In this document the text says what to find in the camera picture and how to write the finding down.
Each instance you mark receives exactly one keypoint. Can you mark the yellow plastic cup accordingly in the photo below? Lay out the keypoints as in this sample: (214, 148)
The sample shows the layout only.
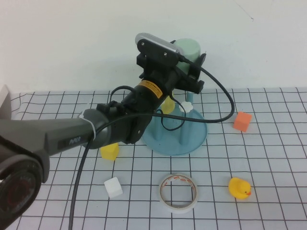
(168, 106)

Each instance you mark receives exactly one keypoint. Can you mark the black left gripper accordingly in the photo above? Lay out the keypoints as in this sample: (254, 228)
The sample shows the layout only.
(163, 74)

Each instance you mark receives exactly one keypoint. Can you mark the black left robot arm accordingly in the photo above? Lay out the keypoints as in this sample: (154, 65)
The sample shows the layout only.
(60, 134)

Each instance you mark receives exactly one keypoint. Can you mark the orange foam cube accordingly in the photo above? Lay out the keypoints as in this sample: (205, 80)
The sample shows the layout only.
(242, 122)

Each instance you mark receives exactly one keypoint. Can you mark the blue cup stand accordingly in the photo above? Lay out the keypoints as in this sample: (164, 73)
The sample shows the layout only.
(172, 143)

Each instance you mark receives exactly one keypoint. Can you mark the white cabinet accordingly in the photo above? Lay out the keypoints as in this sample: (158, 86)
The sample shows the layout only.
(4, 100)

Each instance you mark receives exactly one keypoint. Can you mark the yellow foam cube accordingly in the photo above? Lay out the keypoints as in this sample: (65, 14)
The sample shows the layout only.
(110, 153)

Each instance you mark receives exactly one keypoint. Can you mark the white tape roll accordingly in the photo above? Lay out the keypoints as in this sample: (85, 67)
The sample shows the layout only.
(177, 209)

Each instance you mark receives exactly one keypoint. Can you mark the yellow rubber duck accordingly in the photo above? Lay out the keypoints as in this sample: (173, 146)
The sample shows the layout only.
(237, 188)

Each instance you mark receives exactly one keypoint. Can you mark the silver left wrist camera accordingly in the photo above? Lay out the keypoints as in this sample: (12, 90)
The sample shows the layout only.
(158, 48)

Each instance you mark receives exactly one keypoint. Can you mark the white foam cube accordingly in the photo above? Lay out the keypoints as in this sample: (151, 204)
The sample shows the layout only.
(113, 188)

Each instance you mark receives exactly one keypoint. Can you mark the green plastic cup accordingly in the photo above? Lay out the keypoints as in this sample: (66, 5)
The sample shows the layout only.
(189, 48)

